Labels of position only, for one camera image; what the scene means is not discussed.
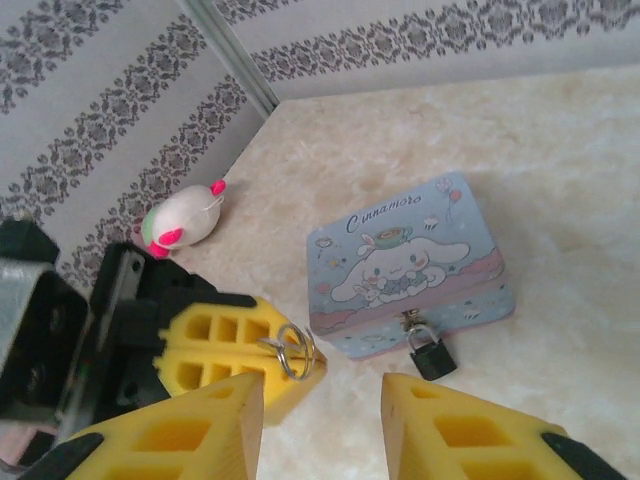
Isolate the aluminium frame post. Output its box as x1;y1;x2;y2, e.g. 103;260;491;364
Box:
177;0;279;117

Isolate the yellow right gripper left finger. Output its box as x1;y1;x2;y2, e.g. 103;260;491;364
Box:
29;372;265;480

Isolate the metal key ring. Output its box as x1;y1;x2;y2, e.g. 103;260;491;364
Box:
258;323;326;382

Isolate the white pink plush toy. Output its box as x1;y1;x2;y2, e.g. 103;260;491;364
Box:
139;179;229;260

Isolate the small black padlock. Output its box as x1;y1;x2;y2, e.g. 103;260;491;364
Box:
403;322;459;383

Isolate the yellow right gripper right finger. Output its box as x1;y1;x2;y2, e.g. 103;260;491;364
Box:
382;372;631;480

